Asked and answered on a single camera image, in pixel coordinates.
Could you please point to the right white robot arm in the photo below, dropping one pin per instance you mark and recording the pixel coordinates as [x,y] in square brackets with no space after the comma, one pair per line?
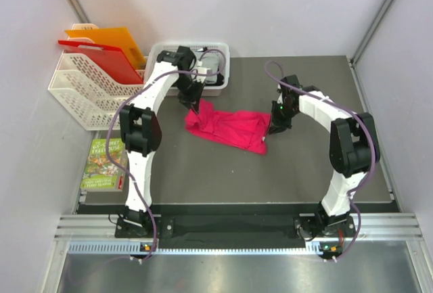
[353,142]

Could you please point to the orange folder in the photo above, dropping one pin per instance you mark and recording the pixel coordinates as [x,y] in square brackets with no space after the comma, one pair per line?
[117,37]

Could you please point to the red folder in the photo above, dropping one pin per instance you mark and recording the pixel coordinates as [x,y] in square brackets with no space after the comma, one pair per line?
[110,59]

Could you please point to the white laundry basket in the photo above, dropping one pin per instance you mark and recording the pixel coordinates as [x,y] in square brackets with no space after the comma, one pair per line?
[193,45]

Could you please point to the white file organizer rack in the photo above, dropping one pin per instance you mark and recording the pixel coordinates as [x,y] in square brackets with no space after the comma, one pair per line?
[88,93]

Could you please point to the green treehouse book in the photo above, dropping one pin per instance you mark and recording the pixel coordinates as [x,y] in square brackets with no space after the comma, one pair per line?
[100,173]

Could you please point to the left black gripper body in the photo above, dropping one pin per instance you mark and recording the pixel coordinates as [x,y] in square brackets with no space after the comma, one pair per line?
[189,90]

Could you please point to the grey t shirt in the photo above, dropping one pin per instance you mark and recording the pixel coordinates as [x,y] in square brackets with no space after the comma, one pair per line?
[208,65]

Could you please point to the pink t shirt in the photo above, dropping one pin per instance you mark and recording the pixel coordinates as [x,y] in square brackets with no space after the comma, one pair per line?
[245,130]

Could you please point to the black t shirt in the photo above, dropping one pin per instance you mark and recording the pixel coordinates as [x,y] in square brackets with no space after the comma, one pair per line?
[201,52]

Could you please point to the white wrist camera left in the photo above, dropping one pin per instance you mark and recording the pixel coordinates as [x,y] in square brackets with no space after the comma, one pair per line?
[202,70]

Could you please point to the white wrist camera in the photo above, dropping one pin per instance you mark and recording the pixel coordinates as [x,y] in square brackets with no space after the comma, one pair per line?
[202,70]
[280,98]

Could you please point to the aluminium frame rail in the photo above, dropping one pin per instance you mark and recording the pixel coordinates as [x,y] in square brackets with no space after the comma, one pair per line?
[95,234]

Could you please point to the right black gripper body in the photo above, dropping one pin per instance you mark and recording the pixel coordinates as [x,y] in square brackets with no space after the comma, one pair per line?
[282,116]

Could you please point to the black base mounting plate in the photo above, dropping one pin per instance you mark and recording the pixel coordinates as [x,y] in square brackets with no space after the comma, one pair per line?
[234,226]

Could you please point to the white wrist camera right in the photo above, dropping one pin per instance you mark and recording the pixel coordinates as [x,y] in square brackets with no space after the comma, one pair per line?
[280,98]

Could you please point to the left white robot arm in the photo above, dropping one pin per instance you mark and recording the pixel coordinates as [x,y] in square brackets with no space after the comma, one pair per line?
[140,129]

